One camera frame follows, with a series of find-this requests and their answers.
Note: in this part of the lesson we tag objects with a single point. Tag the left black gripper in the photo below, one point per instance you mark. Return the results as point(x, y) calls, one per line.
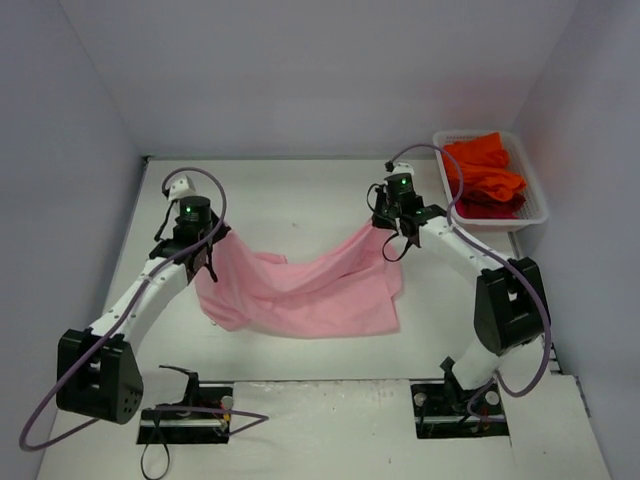
point(203, 257)

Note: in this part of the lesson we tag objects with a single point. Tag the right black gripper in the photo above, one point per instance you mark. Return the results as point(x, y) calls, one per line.
point(385, 220)

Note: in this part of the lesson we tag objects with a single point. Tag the pink t shirt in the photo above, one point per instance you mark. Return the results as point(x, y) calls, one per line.
point(349, 291)

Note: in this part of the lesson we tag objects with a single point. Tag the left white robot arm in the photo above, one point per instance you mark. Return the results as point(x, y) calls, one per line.
point(97, 366)

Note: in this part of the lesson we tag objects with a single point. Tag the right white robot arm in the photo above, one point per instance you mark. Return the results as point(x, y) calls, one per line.
point(510, 308)

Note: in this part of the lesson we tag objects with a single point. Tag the dark red t shirt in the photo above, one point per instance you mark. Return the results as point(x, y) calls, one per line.
point(479, 206)

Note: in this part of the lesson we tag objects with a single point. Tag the orange t shirt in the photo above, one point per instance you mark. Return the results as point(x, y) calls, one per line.
point(482, 163)

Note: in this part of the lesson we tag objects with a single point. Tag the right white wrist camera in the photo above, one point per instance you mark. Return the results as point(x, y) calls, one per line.
point(396, 167)

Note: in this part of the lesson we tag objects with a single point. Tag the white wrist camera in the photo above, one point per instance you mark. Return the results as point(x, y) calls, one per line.
point(180, 187)
point(396, 167)

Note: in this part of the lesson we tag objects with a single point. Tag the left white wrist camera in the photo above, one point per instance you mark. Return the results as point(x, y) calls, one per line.
point(180, 187)

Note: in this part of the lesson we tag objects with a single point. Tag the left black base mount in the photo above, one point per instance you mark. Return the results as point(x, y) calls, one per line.
point(190, 428)

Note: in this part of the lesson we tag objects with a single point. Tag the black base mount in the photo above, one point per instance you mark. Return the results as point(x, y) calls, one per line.
point(439, 417)
point(190, 428)

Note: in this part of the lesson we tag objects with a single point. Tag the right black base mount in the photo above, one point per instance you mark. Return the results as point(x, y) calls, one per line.
point(439, 417)

